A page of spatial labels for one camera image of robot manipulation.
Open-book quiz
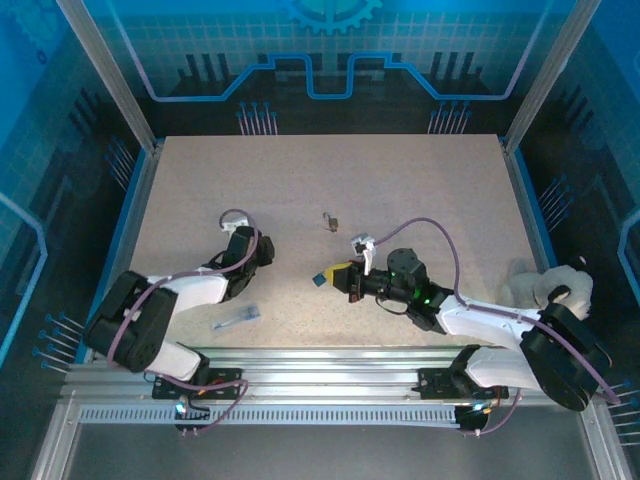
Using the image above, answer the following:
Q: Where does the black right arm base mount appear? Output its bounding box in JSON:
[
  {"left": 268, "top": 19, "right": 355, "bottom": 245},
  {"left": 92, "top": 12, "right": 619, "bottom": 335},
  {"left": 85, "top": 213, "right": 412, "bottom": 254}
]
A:
[{"left": 416, "top": 366, "right": 510, "bottom": 401}]

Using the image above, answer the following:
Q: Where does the white grey plush toy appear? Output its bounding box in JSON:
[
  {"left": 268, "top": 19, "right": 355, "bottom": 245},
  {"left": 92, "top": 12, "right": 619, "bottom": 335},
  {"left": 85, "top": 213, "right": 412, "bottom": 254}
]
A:
[{"left": 502, "top": 255, "right": 595, "bottom": 321}]

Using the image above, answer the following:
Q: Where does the slotted grey cable duct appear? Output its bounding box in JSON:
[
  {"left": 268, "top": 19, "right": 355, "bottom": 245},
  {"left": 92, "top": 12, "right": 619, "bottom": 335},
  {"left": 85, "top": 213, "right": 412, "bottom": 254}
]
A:
[{"left": 78, "top": 405, "right": 464, "bottom": 427}]

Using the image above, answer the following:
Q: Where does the blue-edged aluminium side rail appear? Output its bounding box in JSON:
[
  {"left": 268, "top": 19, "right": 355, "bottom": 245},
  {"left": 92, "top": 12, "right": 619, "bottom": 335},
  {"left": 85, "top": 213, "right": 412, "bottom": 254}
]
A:
[
  {"left": 499, "top": 135, "right": 560, "bottom": 271},
  {"left": 74, "top": 139, "right": 166, "bottom": 362}
]

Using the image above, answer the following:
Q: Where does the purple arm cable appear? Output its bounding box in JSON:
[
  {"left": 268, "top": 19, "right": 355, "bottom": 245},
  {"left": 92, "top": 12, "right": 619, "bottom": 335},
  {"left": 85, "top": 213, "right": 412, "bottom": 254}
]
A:
[
  {"left": 372, "top": 217, "right": 621, "bottom": 437},
  {"left": 106, "top": 208, "right": 261, "bottom": 437}
]

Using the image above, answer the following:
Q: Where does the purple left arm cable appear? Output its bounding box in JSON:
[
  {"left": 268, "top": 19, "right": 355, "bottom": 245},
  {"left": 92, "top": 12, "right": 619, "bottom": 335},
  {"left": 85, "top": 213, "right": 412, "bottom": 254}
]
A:
[{"left": 106, "top": 208, "right": 261, "bottom": 437}]

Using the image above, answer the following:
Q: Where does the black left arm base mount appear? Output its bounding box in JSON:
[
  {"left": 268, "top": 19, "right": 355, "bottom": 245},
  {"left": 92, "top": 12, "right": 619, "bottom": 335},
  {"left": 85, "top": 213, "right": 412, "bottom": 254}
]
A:
[{"left": 151, "top": 366, "right": 246, "bottom": 401}]

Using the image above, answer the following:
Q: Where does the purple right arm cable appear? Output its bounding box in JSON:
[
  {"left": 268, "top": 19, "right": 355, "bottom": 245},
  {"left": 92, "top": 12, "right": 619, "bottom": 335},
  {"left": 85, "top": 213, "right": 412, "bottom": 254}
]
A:
[{"left": 372, "top": 217, "right": 621, "bottom": 437}]

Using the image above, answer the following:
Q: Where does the aluminium frame post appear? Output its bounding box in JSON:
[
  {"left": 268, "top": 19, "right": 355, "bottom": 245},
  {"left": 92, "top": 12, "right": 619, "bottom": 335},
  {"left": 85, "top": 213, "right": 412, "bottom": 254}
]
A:
[
  {"left": 55, "top": 0, "right": 161, "bottom": 154},
  {"left": 501, "top": 0, "right": 605, "bottom": 154}
]

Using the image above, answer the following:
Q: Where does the aluminium mounting rail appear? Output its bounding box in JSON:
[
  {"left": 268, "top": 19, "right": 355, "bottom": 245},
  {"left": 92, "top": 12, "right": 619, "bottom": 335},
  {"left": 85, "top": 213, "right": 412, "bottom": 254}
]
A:
[{"left": 62, "top": 345, "right": 609, "bottom": 407}]

